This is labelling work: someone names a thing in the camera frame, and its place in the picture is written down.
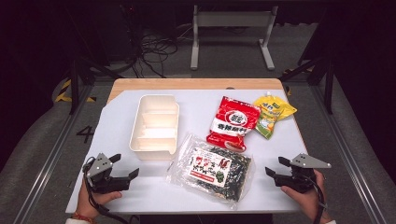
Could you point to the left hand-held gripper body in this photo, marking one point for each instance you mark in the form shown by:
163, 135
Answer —
101, 179

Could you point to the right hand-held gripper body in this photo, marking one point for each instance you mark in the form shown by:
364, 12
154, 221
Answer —
300, 174

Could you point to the yellow green spouted pouch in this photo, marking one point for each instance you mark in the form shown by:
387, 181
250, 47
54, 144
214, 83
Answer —
272, 113

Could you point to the white plastic storage box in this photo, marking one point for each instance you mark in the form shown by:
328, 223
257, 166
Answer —
155, 127

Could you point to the red seasoning packet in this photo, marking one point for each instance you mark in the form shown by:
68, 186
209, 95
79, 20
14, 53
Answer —
232, 123

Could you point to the person's left hand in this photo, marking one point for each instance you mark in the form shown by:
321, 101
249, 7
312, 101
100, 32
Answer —
93, 200

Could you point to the person's right hand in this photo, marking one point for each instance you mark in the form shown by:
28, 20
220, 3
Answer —
306, 200

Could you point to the clear bag of dried seaweed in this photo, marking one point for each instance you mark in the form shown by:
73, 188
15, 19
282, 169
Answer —
211, 171

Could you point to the black tripod stand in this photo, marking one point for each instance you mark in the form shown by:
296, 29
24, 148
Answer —
328, 84
74, 84

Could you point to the yellow black hazard tape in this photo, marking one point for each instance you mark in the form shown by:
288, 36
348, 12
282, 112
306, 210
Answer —
63, 90

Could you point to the grey metal stand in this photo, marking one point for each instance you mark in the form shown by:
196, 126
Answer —
233, 19

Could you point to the aluminium floor rail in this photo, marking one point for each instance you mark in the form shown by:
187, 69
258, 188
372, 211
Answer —
46, 155
351, 161

